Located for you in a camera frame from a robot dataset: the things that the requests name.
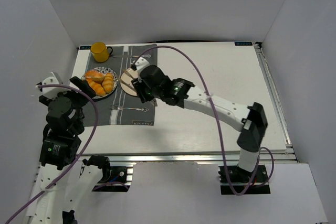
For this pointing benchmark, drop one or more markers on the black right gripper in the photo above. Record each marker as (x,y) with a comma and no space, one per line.
(142,92)

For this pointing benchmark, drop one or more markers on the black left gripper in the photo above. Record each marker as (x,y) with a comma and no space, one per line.
(79,96)

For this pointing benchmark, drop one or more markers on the metal tongs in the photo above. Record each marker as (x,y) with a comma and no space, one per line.
(128,82)

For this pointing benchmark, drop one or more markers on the round bread bun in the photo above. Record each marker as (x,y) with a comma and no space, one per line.
(97,77)

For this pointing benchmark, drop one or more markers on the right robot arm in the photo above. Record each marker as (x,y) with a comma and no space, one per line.
(249,120)

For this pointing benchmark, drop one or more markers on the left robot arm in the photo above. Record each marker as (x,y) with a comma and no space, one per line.
(61,150)

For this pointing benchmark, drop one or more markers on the sesame bread bun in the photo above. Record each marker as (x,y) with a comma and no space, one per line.
(88,74)

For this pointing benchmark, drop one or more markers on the cream and pink plate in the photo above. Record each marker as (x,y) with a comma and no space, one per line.
(126,87)

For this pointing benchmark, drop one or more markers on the striped croissant right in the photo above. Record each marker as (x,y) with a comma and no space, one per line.
(108,83)

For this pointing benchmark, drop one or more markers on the blue floral plate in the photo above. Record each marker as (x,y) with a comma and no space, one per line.
(105,70)

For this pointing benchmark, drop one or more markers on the silver fork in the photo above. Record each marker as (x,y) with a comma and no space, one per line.
(120,108)

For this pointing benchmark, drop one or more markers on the silver butter knife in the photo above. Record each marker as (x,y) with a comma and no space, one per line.
(132,56)

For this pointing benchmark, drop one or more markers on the yellow enamel mug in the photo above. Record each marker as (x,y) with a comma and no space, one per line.
(101,52)

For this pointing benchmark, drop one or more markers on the grey striped placemat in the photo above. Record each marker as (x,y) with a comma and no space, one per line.
(119,96)

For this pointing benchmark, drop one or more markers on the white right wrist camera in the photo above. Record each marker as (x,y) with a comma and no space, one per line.
(140,64)

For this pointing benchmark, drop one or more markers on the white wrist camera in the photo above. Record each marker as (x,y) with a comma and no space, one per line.
(51,86)
(140,64)

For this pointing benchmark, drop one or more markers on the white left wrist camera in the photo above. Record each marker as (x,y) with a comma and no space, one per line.
(51,86)

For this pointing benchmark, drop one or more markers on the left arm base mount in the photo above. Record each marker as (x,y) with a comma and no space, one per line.
(115,174)

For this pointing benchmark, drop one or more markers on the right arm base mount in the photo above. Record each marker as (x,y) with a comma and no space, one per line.
(239,179)

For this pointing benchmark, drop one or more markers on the aluminium table frame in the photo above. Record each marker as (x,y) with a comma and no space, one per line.
(235,73)

